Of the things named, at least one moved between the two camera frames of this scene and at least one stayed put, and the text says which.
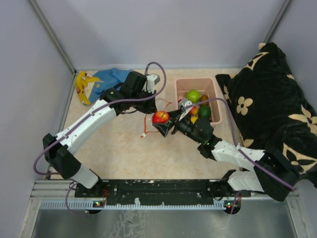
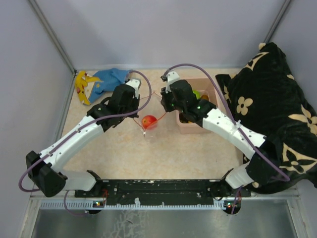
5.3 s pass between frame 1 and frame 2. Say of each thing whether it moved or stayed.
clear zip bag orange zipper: moved
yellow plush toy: stayed
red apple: moved
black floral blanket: stayed
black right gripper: moved
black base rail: stayed
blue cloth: stayed
